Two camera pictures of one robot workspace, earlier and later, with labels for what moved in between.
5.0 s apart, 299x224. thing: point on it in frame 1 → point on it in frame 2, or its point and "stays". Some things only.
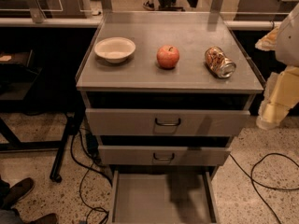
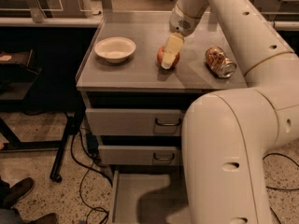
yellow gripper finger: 281,93 → 180,23
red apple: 167,56 stays
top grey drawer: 167,121 stays
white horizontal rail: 50,22 stays
